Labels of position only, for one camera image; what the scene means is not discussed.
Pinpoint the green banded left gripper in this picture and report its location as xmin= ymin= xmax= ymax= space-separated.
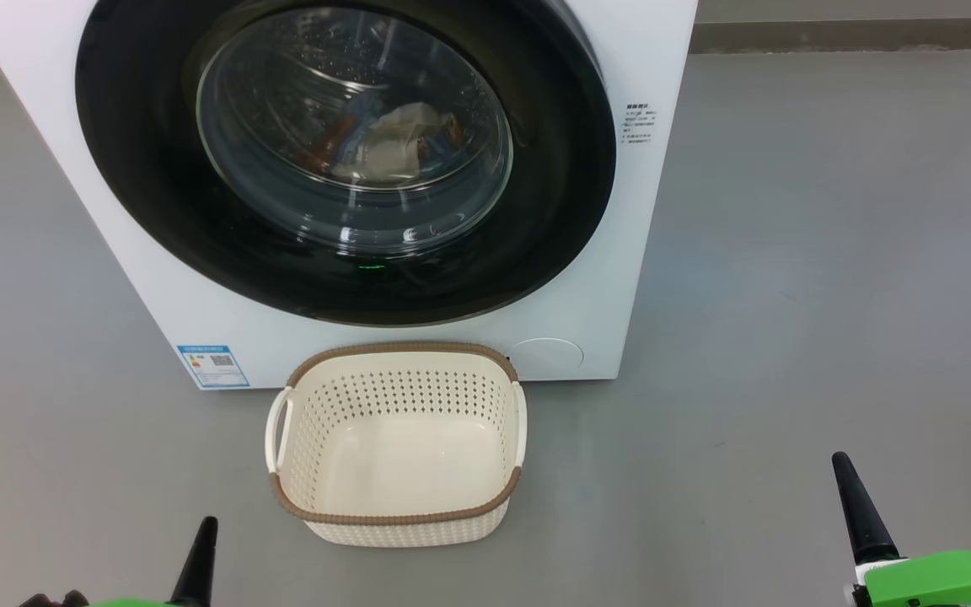
xmin=85 ymin=516 xmax=219 ymax=607

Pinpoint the round white filter cover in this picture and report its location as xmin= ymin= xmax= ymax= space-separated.
xmin=507 ymin=338 xmax=585 ymax=379

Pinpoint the blue energy label sticker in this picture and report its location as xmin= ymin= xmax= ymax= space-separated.
xmin=176 ymin=344 xmax=250 ymax=389

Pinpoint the steel perforated washer drum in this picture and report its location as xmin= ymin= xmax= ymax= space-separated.
xmin=199 ymin=8 xmax=513 ymax=254

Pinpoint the cream and blue printed garment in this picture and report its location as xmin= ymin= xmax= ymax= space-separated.
xmin=330 ymin=103 xmax=453 ymax=182

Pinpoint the white front-load washing machine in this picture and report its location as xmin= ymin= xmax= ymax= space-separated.
xmin=0 ymin=0 xmax=700 ymax=390

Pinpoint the dark round glass washer door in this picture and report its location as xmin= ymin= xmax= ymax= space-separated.
xmin=75 ymin=0 xmax=618 ymax=328

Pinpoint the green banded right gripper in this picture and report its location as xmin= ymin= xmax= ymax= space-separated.
xmin=831 ymin=452 xmax=971 ymax=607

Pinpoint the cream perforated laundry basket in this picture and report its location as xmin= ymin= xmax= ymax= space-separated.
xmin=265 ymin=341 xmax=528 ymax=549

